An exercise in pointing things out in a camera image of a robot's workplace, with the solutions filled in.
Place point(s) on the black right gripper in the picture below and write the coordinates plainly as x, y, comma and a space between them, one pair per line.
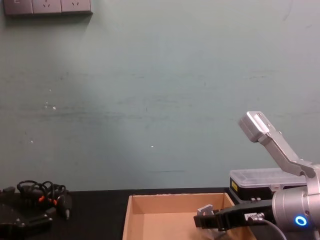
237, 215

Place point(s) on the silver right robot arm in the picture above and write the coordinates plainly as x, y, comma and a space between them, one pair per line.
287, 207

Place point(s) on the clear plastic case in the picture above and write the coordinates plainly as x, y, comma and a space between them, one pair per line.
252, 176

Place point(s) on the small white plastic piece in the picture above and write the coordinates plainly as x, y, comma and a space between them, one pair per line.
205, 210

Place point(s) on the grey wall socket panel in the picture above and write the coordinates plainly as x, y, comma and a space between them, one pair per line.
47, 6

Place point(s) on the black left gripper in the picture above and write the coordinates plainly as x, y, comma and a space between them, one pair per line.
8, 222

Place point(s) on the shallow brown cardboard tray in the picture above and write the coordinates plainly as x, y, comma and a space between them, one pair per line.
162, 220

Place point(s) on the black table cloth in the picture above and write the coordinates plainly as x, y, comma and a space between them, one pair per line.
100, 215

